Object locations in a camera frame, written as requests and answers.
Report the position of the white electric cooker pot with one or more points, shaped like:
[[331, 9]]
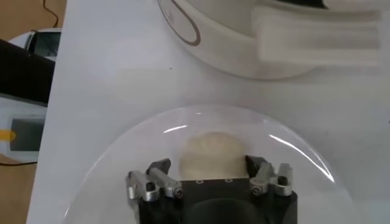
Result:
[[231, 45]]

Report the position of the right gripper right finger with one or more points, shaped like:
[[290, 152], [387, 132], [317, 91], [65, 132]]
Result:
[[263, 175]]

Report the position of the black robot torso column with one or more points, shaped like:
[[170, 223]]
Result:
[[21, 73]]

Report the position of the white robot base with screen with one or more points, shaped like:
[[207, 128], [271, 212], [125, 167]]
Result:
[[18, 152]]

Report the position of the white steamed baozi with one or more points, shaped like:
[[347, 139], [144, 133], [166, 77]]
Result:
[[213, 155]]

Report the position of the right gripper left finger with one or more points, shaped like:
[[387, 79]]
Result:
[[143, 184]]

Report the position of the white round plate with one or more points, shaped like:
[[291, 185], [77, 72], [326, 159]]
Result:
[[137, 170]]

